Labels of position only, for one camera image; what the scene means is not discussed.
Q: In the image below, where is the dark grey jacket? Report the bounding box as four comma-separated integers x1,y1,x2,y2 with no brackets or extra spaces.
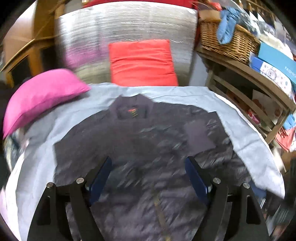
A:
54,94,255,241

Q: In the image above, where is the blue cloth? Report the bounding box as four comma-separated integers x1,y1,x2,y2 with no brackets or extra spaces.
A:
217,6,243,45

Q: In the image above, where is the wooden shelf rack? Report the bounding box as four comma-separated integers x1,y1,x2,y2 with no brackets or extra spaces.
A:
195,45,296,145

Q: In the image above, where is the red cloth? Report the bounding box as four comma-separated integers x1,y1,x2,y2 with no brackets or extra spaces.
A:
83,0,199,10

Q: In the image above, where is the blue cardboard box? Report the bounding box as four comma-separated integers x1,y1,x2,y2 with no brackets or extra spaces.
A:
258,42,296,80

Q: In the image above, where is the patterned cloth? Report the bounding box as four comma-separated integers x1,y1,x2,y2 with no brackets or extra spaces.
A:
5,132,29,172

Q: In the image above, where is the silver foil board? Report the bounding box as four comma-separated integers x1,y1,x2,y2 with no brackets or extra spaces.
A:
54,2,199,87

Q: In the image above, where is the wooden cabinet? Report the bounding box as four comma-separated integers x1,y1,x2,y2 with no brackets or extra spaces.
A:
0,0,70,86

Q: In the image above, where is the pink pillow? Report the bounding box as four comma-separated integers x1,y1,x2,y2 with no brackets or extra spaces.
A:
3,69,91,139

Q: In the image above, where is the red pillow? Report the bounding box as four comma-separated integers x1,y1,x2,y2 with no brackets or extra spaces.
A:
108,39,179,87

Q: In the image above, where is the white printed box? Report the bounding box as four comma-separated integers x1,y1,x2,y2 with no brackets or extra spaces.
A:
250,54,294,98

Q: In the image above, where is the white bed sheet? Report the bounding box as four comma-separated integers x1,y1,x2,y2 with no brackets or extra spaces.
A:
0,160,23,232

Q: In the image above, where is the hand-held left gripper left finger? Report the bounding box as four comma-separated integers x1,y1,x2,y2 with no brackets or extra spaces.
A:
28,156,113,241

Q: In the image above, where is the light blue blanket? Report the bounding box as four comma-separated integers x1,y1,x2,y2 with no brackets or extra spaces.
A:
10,83,285,241

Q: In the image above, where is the wicker basket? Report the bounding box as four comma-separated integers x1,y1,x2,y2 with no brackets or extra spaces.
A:
199,19,261,65

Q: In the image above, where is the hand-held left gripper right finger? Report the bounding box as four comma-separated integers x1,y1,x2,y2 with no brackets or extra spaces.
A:
185,156,271,241

